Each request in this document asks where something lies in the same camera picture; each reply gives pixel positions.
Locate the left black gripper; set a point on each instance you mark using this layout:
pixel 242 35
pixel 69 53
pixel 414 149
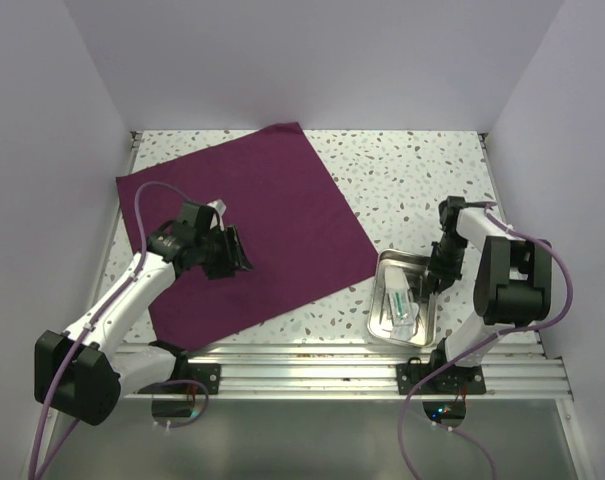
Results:
pixel 225 267

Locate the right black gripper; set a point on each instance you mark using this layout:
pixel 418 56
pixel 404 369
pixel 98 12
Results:
pixel 437 271

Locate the steel instrument tray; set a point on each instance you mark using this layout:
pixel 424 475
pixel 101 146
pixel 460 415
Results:
pixel 379 321

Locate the green white suture packet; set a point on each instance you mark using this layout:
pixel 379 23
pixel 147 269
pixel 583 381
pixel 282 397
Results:
pixel 402 308

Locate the purple cloth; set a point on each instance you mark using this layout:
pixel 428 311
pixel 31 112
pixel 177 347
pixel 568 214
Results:
pixel 299 233

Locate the clear plastic syringe packet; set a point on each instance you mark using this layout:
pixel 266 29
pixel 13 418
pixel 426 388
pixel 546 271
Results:
pixel 404 332

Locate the white gauze pad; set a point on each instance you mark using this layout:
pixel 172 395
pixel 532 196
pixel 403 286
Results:
pixel 396 280

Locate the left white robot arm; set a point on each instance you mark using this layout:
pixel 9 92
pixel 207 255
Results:
pixel 77 371

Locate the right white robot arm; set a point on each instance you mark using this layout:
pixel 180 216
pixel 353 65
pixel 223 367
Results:
pixel 512 286

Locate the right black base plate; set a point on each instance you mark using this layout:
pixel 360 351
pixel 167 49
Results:
pixel 453 381

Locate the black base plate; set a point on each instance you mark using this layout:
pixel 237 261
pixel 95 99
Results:
pixel 207 374
pixel 453 381

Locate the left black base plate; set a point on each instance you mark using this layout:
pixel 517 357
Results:
pixel 207 374

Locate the aluminium frame rail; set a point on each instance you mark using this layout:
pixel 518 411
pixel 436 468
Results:
pixel 354 371

